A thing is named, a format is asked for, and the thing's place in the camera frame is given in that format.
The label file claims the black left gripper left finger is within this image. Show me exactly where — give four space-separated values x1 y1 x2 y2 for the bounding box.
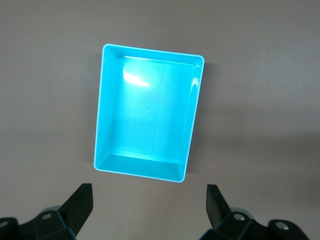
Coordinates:
0 183 95 240

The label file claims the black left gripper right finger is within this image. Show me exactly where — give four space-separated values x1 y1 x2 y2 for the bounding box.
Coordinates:
199 184 308 240

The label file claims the blue plastic box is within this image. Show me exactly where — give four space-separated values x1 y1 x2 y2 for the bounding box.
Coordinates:
92 43 206 184

